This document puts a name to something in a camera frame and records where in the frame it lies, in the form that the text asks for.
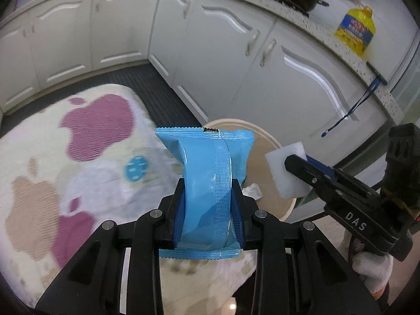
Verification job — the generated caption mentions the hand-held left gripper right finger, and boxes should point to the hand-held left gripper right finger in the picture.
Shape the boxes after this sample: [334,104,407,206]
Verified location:
[230,179,381,315]

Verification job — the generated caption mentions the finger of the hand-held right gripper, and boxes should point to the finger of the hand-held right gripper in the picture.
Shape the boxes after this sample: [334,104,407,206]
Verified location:
[305,156,347,179]
[284,154,343,206]

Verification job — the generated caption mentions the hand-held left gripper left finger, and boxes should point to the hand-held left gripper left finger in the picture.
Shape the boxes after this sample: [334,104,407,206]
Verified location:
[34,179,186,315]

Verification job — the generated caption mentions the white foam block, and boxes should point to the white foam block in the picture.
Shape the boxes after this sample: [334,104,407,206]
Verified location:
[265,141,312,200]

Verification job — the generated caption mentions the white tissue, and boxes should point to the white tissue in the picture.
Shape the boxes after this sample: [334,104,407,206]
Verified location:
[242,184,263,201]

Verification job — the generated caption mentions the blue snack packet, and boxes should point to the blue snack packet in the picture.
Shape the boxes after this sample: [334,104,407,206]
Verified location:
[155,126,255,260]

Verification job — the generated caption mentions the beige plastic bin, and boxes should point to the beige plastic bin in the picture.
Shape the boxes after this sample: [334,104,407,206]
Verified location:
[203,118,297,222]

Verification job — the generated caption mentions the person's right hand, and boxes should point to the person's right hand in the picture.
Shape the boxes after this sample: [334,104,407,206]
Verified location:
[341,233,394,299]

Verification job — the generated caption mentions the apple print blanket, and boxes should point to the apple print blanket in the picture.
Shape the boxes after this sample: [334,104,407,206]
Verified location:
[0,83,258,309]

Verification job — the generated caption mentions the yellow cooking oil bottle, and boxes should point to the yellow cooking oil bottle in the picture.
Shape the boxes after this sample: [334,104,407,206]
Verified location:
[335,6,376,56]

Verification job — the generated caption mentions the white kitchen cabinets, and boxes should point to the white kitchen cabinets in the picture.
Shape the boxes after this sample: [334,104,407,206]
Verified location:
[0,0,406,178]

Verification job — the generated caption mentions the gas stove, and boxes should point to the gas stove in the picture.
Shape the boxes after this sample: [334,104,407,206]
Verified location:
[272,0,311,17]

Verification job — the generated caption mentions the blue lanyard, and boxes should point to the blue lanyard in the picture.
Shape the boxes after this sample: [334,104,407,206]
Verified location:
[321,74,383,138]

